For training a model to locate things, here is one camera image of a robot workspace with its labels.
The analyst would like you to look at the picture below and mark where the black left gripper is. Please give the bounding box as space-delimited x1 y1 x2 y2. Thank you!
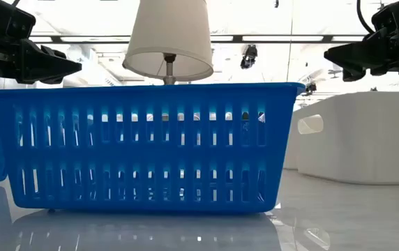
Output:
0 29 83 84

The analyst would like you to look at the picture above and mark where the white plastic basket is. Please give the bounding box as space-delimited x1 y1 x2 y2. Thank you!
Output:
296 91 399 185

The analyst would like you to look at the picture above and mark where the white shade table lamp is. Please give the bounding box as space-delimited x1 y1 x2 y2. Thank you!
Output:
122 0 215 86

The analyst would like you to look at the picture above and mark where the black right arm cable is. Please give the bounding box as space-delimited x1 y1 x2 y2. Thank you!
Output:
356 0 377 35

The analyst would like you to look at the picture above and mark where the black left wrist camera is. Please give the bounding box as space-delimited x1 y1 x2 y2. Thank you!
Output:
0 0 37 40

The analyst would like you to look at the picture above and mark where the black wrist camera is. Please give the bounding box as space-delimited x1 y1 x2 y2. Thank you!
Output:
0 0 37 40
371 0 399 33

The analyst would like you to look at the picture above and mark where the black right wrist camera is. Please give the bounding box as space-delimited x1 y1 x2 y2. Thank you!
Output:
371 0 399 33

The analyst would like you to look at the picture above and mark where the thin hanging cable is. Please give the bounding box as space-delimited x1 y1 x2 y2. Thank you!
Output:
286 0 295 84

